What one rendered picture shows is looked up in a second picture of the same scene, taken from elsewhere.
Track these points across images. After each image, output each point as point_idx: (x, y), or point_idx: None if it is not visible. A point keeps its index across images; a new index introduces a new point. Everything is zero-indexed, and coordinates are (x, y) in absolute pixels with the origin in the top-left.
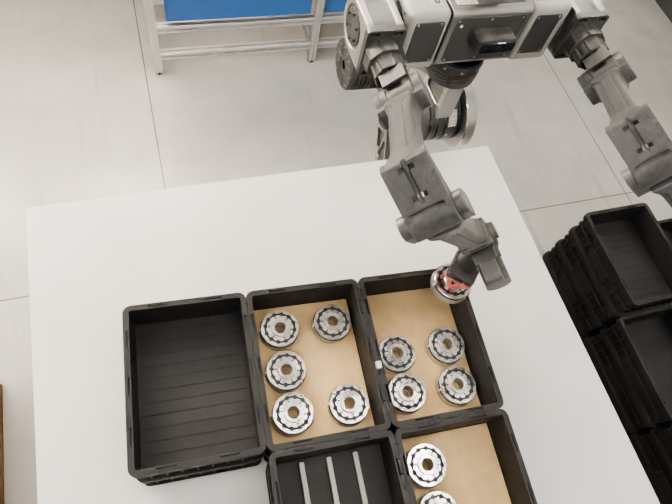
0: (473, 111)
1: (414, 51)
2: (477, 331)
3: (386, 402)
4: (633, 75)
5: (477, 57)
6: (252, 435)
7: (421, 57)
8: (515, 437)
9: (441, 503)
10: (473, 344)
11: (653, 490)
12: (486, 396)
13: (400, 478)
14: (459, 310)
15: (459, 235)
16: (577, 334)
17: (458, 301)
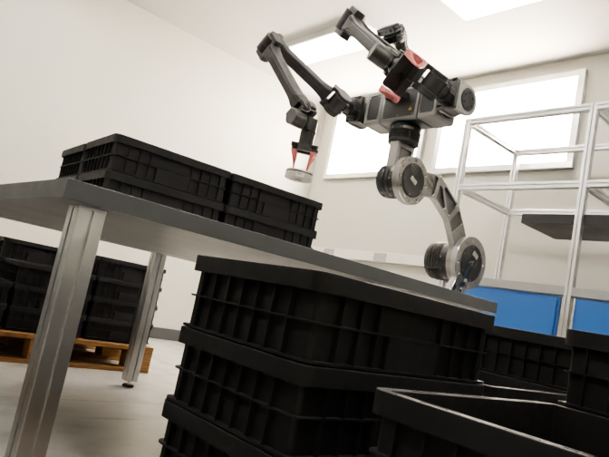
0: (403, 158)
1: (370, 112)
2: (282, 193)
3: None
4: (427, 63)
5: (399, 115)
6: None
7: (373, 116)
8: (214, 166)
9: None
10: (273, 197)
11: (218, 221)
12: (238, 192)
13: None
14: (295, 209)
15: (274, 59)
16: (357, 262)
17: (288, 171)
